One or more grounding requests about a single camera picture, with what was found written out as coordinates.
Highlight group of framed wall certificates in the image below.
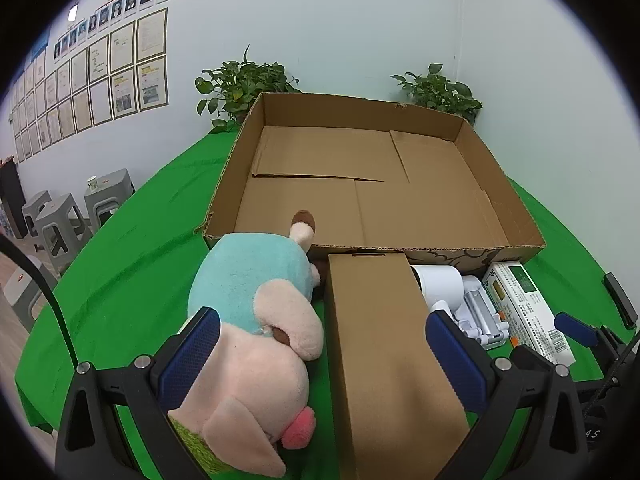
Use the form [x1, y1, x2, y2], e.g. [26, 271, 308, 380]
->
[7, 8, 169, 163]

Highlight blue wall posters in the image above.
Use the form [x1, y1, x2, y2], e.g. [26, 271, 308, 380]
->
[31, 27, 51, 63]

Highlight pink and teal plush toy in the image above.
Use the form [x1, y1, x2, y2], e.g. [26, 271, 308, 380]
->
[167, 210, 327, 478]

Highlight white folding phone stand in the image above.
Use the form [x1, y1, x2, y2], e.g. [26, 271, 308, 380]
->
[452, 275, 511, 352]

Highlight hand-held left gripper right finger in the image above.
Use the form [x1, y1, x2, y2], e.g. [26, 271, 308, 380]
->
[425, 308, 589, 480]

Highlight bushy green potted plant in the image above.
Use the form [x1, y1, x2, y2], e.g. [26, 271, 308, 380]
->
[195, 45, 302, 134]

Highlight long brown carton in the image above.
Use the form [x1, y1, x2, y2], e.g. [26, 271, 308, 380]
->
[326, 252, 471, 480]

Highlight green tablecloth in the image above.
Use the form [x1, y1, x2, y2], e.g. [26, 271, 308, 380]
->
[15, 130, 640, 480]

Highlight black cabinet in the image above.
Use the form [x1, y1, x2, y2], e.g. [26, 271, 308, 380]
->
[0, 157, 28, 239]

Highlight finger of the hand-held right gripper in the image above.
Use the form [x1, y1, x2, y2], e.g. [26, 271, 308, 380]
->
[553, 311, 626, 361]
[602, 272, 640, 331]

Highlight white and green packet box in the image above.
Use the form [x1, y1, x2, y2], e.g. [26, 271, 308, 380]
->
[481, 261, 576, 366]

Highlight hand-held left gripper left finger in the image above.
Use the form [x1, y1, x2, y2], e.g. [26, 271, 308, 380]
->
[54, 306, 223, 480]

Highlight large cardboard box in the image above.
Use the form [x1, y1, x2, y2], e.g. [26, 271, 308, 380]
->
[195, 92, 547, 267]

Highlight grey plastic stool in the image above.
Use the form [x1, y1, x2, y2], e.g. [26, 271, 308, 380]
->
[0, 255, 58, 333]
[34, 192, 93, 273]
[21, 190, 53, 238]
[82, 168, 137, 233]

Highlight small green potted plant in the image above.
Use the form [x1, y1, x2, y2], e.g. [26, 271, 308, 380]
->
[390, 63, 483, 127]

